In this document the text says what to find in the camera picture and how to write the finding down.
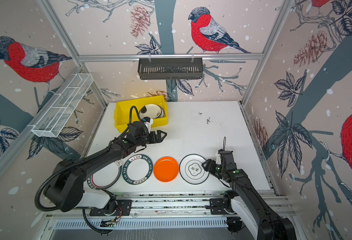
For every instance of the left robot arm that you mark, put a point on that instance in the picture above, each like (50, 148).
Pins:
(64, 189)

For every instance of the white plate green red rim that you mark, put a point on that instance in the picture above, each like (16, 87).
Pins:
(106, 177)

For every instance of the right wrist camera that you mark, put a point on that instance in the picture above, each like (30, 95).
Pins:
(218, 159)

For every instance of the orange plate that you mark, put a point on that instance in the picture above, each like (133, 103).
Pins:
(166, 169)

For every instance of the aluminium rail base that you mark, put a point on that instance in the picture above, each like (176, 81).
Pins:
(161, 213)

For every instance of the white wire mesh basket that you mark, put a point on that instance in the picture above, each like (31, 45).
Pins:
(55, 118)

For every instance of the white plate green lettered rim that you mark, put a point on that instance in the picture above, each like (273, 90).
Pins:
(137, 169)

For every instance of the white plate black clover pattern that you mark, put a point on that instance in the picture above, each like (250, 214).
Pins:
(192, 171)

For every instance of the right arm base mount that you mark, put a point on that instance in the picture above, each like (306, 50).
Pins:
(221, 206)

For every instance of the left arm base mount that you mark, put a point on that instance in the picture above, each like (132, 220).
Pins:
(118, 208)

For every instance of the aluminium frame crossbar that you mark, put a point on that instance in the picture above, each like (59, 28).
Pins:
(132, 58)

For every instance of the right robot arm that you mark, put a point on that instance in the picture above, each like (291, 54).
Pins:
(244, 201)

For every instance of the cream plate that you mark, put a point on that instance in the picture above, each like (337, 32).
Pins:
(152, 111)

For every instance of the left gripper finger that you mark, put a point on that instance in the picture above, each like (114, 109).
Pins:
(160, 135)
(153, 140)

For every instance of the yellow plastic bin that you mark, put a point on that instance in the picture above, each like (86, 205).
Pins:
(122, 111)

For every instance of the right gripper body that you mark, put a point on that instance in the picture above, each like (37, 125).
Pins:
(220, 169)

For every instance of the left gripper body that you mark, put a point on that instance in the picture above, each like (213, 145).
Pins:
(145, 139)

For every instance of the black hanging basket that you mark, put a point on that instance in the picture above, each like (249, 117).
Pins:
(170, 69)

